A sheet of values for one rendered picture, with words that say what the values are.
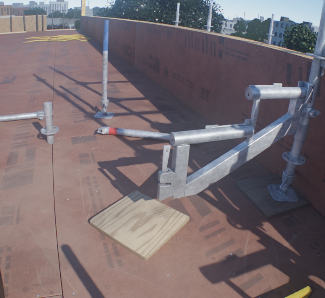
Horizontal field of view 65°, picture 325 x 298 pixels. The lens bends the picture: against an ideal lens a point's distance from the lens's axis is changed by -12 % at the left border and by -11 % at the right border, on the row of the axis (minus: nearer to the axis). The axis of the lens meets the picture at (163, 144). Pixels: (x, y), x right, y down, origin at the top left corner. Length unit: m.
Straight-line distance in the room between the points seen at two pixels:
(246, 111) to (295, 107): 0.68
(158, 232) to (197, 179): 0.26
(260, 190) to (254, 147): 0.37
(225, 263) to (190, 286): 0.18
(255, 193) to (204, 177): 0.42
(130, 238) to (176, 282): 0.25
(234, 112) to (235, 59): 0.37
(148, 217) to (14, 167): 0.84
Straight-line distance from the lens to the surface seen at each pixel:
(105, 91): 2.24
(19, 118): 2.34
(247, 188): 1.50
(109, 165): 1.59
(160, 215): 1.22
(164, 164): 1.03
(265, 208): 1.39
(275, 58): 1.68
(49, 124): 1.84
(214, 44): 2.24
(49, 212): 1.30
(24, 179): 1.55
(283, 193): 1.52
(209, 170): 1.12
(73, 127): 2.12
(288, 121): 1.27
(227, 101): 2.08
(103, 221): 1.19
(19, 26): 14.98
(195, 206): 1.33
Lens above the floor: 0.81
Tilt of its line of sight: 26 degrees down
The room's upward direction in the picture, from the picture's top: 5 degrees clockwise
